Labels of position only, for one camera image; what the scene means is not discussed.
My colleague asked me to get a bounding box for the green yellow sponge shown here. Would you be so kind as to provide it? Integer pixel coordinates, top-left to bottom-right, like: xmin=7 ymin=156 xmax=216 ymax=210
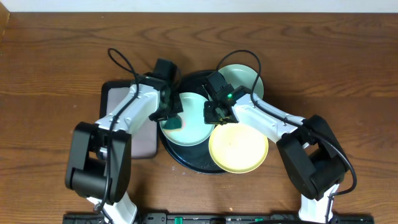
xmin=161 ymin=114 xmax=182 ymax=130

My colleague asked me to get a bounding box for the light green plate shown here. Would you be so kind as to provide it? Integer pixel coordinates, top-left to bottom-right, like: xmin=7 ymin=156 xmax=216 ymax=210
xmin=160 ymin=92 xmax=215 ymax=146

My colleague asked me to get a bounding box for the yellow plate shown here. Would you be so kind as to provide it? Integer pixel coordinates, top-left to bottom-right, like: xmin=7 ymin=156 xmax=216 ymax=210
xmin=208 ymin=123 xmax=269 ymax=174

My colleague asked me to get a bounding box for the pale green plate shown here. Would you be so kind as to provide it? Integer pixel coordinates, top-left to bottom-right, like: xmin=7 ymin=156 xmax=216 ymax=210
xmin=218 ymin=64 xmax=257 ymax=101

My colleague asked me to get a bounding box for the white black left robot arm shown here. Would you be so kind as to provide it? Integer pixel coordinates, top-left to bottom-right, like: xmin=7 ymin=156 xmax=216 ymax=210
xmin=65 ymin=73 xmax=182 ymax=223

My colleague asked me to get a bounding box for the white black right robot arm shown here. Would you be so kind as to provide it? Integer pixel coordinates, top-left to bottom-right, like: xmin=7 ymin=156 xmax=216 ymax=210
xmin=205 ymin=85 xmax=354 ymax=223

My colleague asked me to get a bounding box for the black rectangular water tray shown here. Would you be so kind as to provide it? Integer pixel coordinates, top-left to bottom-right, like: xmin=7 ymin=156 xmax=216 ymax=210
xmin=99 ymin=80 xmax=158 ymax=159

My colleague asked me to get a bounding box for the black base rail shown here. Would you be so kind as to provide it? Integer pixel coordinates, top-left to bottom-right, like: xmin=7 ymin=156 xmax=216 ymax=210
xmin=62 ymin=213 xmax=375 ymax=224

